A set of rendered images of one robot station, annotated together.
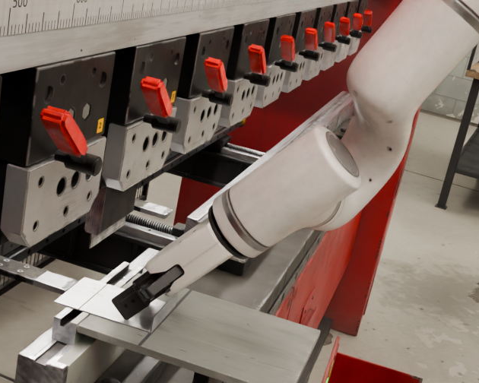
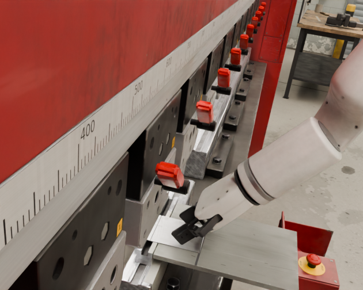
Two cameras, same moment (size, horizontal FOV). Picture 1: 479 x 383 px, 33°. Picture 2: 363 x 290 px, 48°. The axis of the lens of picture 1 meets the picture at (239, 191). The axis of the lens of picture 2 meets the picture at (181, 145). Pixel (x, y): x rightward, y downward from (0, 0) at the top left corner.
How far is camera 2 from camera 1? 0.32 m
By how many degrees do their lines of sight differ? 8
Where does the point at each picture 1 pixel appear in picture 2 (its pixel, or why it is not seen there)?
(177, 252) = (217, 206)
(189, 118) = not seen: hidden behind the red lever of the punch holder
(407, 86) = not seen: outside the picture
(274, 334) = (271, 240)
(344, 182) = (336, 157)
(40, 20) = (148, 94)
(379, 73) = not seen: outside the picture
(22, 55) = (139, 127)
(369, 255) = (260, 134)
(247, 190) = (264, 164)
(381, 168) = (347, 138)
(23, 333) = not seen: hidden behind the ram
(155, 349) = (206, 266)
